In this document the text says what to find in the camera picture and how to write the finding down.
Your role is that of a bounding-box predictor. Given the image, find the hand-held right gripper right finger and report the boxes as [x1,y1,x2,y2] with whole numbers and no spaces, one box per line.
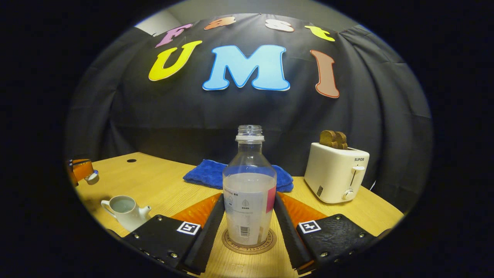
[273,192,378,275]

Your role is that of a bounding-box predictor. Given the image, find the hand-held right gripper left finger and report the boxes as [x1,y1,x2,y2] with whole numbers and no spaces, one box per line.
[122,193,225,276]

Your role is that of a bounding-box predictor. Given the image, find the round cork coaster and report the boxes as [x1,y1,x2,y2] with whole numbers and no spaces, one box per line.
[222,227,277,255]

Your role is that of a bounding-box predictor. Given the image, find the clear plastic water bottle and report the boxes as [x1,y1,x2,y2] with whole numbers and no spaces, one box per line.
[222,125,277,247]

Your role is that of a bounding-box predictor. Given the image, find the white ceramic teacup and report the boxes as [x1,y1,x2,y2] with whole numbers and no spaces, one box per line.
[101,195,152,232]

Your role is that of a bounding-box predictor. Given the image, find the blue towel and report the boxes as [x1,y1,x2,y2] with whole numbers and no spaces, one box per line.
[183,159,294,193]

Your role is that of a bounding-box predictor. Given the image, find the white toaster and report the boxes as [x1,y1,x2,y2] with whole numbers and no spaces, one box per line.
[304,142,370,204]

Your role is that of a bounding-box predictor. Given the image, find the brown toast slice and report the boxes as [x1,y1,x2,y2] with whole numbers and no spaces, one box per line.
[334,131,349,150]
[319,130,338,149]

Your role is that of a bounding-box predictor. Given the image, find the black backdrop cloth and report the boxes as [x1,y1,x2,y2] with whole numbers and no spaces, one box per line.
[65,13,433,213]

